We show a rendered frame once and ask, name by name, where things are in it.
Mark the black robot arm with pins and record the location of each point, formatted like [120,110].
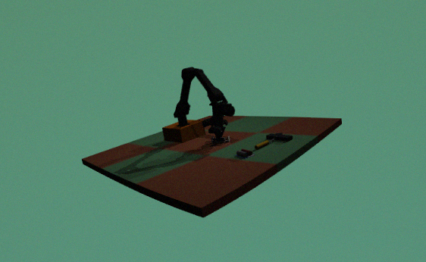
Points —
[214,94]

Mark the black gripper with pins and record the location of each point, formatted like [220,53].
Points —
[218,128]

